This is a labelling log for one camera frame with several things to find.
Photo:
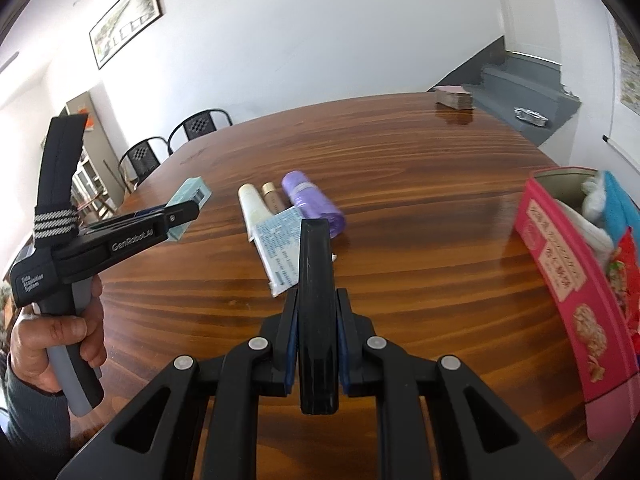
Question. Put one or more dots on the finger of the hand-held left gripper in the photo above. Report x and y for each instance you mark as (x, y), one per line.
(145, 212)
(180, 215)

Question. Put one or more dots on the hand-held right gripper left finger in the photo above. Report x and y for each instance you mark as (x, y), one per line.
(290, 355)

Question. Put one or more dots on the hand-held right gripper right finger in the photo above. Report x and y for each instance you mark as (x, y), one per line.
(343, 360)

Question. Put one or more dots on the pale green box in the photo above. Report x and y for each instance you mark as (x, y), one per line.
(192, 190)

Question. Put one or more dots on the black case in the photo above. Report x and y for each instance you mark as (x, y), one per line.
(317, 310)

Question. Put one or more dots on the pink cookie box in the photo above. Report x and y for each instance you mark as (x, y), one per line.
(560, 270)

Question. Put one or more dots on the red white plastic packet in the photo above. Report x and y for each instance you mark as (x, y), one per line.
(625, 270)

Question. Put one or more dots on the bag of cotton balls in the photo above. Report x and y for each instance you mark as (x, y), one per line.
(595, 200)

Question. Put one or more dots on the blue towel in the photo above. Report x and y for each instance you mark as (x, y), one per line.
(617, 210)

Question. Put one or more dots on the person's left forearm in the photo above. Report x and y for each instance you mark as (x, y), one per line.
(30, 420)

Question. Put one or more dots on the person's left hand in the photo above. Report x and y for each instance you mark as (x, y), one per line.
(55, 330)

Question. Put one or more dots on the glass door bookcase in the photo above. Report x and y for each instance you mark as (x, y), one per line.
(87, 180)

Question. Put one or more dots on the white tube with cream cap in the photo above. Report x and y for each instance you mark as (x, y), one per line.
(252, 205)

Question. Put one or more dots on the grey cabinet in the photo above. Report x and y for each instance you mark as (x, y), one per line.
(102, 150)

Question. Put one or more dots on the beige cosmetic tube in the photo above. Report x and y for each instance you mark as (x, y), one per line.
(273, 195)

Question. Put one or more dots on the white wipe packet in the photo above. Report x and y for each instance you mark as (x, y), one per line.
(280, 245)

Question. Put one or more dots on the orange sticker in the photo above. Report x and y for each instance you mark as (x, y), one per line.
(87, 116)

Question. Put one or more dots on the purple bag roll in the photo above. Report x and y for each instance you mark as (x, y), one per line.
(310, 195)

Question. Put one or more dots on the stack of cards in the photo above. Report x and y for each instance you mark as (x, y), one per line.
(452, 97)

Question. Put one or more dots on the foil tray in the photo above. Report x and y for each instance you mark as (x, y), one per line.
(531, 117)

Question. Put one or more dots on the grey stairs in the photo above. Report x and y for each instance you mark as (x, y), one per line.
(525, 90)

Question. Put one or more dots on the framed wall picture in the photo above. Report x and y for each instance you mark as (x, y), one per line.
(127, 20)

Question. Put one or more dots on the hanging wall scroll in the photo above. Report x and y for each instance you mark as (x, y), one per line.
(631, 75)

